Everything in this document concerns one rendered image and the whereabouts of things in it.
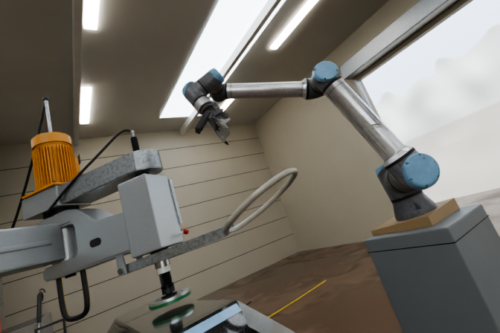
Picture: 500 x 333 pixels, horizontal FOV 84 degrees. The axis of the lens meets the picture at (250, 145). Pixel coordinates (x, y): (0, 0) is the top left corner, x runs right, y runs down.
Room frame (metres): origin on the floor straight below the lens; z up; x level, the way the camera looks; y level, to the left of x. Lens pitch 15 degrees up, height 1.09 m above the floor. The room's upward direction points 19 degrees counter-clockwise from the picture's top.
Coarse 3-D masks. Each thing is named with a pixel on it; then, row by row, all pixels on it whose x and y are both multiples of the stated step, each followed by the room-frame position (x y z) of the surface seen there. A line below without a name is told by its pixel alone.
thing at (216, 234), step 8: (232, 224) 1.55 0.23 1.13; (216, 232) 1.45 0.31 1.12; (192, 240) 1.49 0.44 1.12; (200, 240) 1.48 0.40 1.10; (208, 240) 1.47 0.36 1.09; (168, 248) 1.52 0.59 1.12; (176, 248) 1.51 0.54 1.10; (184, 248) 1.50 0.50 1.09; (192, 248) 1.49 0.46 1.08; (152, 256) 1.55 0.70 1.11; (160, 256) 1.54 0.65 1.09; (168, 256) 1.53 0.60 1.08; (128, 264) 1.59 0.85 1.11; (136, 264) 1.58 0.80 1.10; (144, 264) 1.55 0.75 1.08; (152, 264) 1.55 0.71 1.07; (120, 272) 1.56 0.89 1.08; (128, 272) 1.59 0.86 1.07
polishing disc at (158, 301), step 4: (184, 288) 1.67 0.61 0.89; (188, 288) 1.62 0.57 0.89; (180, 292) 1.58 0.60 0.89; (184, 292) 1.56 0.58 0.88; (172, 296) 1.55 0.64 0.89; (176, 296) 1.53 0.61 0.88; (180, 296) 1.54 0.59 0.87; (156, 300) 1.58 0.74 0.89; (160, 300) 1.54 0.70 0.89; (164, 300) 1.50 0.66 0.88; (168, 300) 1.51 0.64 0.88; (152, 304) 1.52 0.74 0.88; (156, 304) 1.51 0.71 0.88; (160, 304) 1.50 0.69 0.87
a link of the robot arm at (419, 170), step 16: (320, 64) 1.23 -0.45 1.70; (320, 80) 1.23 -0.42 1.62; (336, 80) 1.23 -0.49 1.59; (336, 96) 1.24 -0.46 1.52; (352, 96) 1.23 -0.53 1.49; (352, 112) 1.24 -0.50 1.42; (368, 112) 1.23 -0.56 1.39; (368, 128) 1.24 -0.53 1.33; (384, 128) 1.23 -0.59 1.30; (384, 144) 1.23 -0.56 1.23; (400, 144) 1.23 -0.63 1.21; (384, 160) 1.28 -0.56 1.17; (400, 160) 1.21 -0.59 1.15; (416, 160) 1.19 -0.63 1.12; (432, 160) 1.19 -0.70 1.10; (400, 176) 1.24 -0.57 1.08; (416, 176) 1.19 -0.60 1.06; (432, 176) 1.19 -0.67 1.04
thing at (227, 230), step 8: (280, 176) 1.25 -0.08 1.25; (296, 176) 1.50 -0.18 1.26; (264, 184) 1.22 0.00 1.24; (272, 184) 1.23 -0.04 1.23; (288, 184) 1.58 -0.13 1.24; (256, 192) 1.21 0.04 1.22; (264, 192) 1.22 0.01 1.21; (280, 192) 1.63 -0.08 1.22; (248, 200) 1.21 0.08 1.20; (272, 200) 1.66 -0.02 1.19; (240, 208) 1.22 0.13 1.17; (264, 208) 1.66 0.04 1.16; (232, 216) 1.25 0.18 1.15; (256, 216) 1.65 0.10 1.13; (240, 224) 1.58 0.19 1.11; (224, 232) 1.37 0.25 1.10; (232, 232) 1.49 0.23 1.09
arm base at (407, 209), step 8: (416, 192) 1.38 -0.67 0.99; (400, 200) 1.40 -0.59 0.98; (408, 200) 1.38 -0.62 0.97; (416, 200) 1.37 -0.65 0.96; (424, 200) 1.37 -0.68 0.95; (400, 208) 1.41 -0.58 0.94; (408, 208) 1.38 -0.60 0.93; (416, 208) 1.38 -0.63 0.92; (424, 208) 1.36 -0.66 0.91; (432, 208) 1.36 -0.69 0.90; (400, 216) 1.42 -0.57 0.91; (408, 216) 1.38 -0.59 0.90; (416, 216) 1.37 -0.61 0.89
